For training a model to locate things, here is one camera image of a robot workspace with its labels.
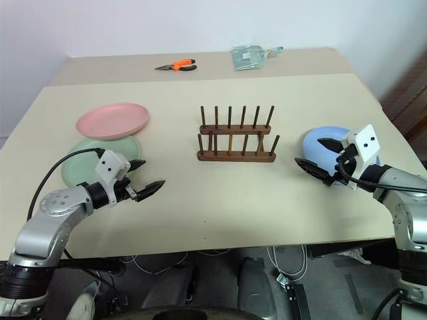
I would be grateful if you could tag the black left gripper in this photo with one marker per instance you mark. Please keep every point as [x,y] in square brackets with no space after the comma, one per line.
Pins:
[122,190]

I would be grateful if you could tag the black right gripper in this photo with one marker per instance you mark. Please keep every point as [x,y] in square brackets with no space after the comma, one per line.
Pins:
[347,156]

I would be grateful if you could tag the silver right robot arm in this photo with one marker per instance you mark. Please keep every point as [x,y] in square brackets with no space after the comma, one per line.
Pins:
[407,213]

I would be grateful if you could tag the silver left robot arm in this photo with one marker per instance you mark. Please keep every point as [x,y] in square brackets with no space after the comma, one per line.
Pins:
[50,213]

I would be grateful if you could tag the wooden dish rack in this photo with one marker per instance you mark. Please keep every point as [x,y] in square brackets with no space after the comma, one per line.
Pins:
[233,157]

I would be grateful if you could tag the blue plate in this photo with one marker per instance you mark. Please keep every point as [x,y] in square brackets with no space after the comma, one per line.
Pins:
[330,131]

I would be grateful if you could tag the green plate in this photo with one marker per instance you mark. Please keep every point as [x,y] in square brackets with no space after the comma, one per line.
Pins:
[83,168]

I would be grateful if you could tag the pink plate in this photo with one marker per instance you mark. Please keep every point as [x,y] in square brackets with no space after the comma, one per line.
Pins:
[111,118]

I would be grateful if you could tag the dark grey rounded shape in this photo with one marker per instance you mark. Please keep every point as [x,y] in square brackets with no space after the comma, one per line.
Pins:
[255,286]
[170,288]

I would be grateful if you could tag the clear plastic bag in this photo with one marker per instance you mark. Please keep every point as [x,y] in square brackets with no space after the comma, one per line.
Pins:
[247,58]

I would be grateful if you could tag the white shoe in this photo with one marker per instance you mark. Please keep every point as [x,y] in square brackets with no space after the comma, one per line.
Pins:
[83,303]

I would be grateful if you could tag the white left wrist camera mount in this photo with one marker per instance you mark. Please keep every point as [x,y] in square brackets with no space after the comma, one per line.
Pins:
[108,166]

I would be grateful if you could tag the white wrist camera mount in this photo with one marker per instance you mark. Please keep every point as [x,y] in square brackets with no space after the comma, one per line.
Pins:
[365,141]
[108,166]

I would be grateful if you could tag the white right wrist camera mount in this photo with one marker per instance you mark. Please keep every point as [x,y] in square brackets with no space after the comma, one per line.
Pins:
[365,141]

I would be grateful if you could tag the black metal bracket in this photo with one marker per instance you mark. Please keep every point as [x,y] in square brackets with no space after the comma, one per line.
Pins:
[297,300]

